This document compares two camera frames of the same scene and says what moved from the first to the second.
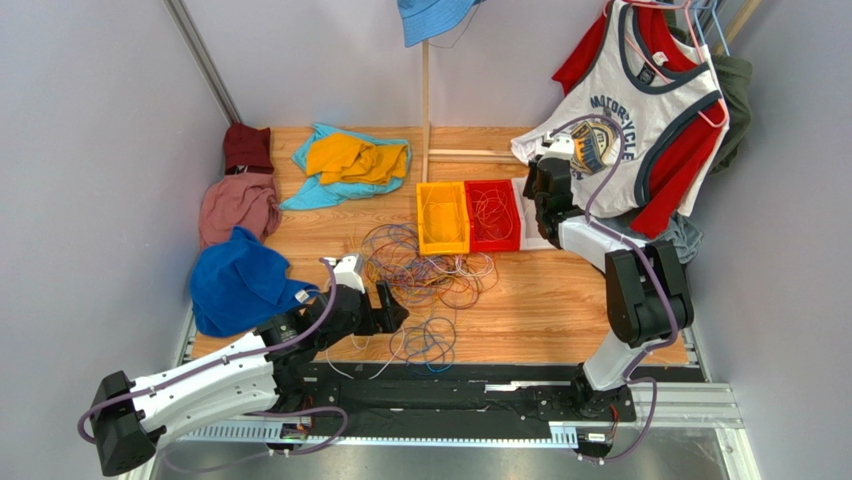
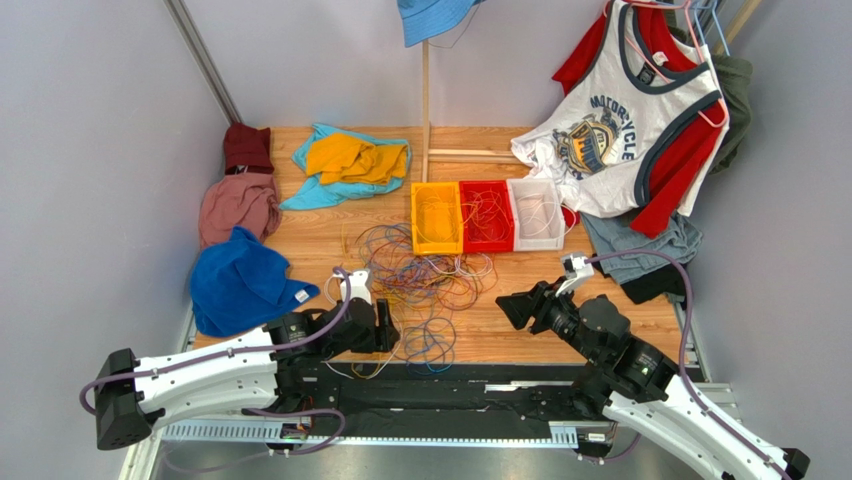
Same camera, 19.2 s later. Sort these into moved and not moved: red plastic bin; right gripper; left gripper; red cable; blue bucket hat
Moved: red cable; right gripper
Not moved: blue bucket hat; red plastic bin; left gripper
